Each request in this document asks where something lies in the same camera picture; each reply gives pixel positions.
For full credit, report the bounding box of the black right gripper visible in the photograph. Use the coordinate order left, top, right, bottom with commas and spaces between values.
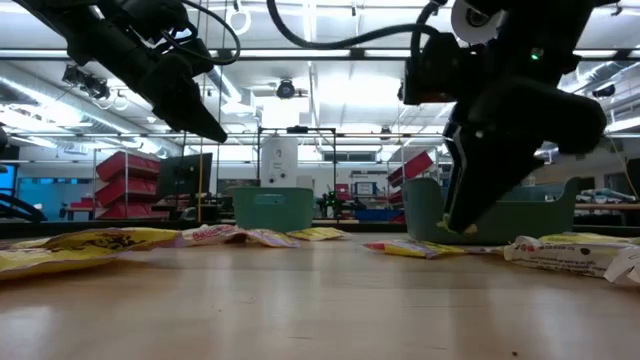
442, 82, 609, 234

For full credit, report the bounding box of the blue storage bin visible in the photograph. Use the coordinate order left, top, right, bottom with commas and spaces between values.
354, 208, 401, 223

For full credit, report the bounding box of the yellow hanging cord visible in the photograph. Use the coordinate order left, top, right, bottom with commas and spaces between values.
197, 139, 206, 224

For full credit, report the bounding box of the tilted red storage bin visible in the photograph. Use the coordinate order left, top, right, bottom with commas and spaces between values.
387, 149, 435, 189

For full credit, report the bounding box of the dark teal plastic bin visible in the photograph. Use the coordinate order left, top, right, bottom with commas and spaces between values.
401, 175, 584, 245

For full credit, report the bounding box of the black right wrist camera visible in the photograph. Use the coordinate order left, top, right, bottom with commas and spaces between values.
401, 33, 467, 105

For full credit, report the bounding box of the wooden workbench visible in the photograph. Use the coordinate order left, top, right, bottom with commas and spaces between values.
574, 201, 640, 212

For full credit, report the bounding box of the white hanging ring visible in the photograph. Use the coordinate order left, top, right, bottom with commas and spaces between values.
224, 5, 253, 37

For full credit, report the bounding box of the light teal plastic bin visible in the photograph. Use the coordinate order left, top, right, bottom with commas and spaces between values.
230, 186, 315, 233

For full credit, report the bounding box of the blue lit screen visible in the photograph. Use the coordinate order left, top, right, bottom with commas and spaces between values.
0, 164, 19, 199

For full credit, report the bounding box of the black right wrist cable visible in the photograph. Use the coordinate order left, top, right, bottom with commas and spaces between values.
266, 0, 446, 66

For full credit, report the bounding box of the black background monitor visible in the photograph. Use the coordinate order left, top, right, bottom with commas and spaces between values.
156, 152, 215, 200

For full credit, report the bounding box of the black hanging projector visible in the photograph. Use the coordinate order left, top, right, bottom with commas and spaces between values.
61, 63, 112, 101

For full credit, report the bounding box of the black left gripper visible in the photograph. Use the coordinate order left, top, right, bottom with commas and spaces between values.
67, 0, 229, 144

